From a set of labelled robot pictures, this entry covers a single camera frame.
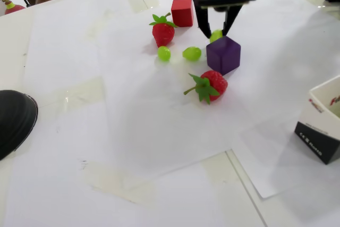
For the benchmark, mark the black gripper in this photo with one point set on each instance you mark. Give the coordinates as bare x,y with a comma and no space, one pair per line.
203,17

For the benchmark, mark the green plastic grape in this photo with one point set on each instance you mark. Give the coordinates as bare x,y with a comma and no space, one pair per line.
163,53
191,54
215,36

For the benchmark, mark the white and black carton box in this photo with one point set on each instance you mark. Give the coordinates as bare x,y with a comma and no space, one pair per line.
313,142

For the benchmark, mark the red wooden cube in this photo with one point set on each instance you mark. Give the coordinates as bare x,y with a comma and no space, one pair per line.
182,13

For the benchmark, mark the purple wooden cube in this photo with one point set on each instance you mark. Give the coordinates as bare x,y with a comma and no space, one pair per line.
223,57

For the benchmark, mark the white paper sheet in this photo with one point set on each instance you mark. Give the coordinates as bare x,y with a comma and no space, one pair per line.
265,38

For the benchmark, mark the red plastic strawberry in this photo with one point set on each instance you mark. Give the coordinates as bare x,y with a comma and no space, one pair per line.
163,34
217,82

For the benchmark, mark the red fire extinguisher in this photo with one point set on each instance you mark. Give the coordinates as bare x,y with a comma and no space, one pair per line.
14,9

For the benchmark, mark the black round object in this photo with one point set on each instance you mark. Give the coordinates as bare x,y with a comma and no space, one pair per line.
16,123

